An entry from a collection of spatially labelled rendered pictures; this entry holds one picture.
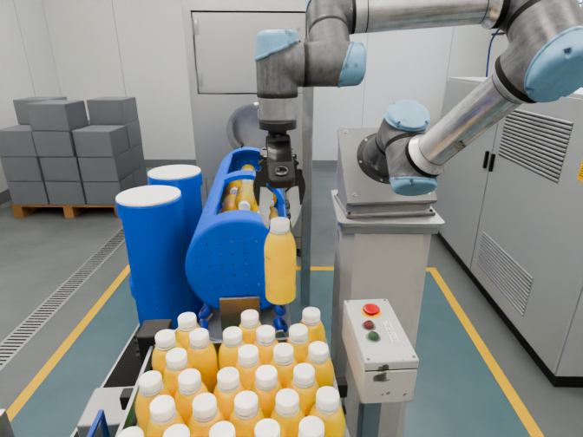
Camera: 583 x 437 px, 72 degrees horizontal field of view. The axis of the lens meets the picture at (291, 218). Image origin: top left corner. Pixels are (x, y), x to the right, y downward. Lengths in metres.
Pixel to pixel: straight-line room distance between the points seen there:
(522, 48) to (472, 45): 5.60
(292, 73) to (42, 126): 4.15
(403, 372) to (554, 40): 0.62
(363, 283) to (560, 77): 0.79
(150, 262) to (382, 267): 1.04
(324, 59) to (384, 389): 0.60
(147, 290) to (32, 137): 3.15
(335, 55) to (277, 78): 0.11
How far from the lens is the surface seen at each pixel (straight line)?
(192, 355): 0.88
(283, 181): 0.68
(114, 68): 6.56
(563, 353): 2.52
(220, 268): 1.06
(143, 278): 1.94
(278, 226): 0.79
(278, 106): 0.73
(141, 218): 1.80
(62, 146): 4.70
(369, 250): 1.27
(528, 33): 0.87
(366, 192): 1.24
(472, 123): 0.94
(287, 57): 0.73
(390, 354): 0.80
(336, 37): 0.77
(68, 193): 4.84
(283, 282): 0.83
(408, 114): 1.14
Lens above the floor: 1.60
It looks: 22 degrees down
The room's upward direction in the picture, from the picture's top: straight up
